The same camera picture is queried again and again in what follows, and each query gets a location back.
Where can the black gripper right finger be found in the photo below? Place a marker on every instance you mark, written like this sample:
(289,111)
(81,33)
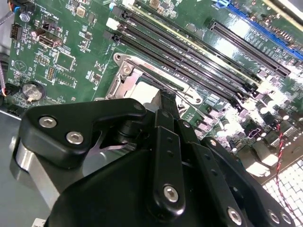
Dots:
(220,194)

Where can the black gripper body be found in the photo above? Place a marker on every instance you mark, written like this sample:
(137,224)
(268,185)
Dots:
(106,189)

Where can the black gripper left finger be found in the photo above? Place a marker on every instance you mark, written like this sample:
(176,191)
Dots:
(71,113)

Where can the metal socket cover frame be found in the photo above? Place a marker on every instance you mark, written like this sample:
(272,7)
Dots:
(127,81)

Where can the CPU with silver top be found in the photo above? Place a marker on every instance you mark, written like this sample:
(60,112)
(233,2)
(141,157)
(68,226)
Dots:
(144,92)

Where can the thin metal locking lever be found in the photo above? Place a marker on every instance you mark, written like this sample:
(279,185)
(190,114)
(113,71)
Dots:
(180,96)

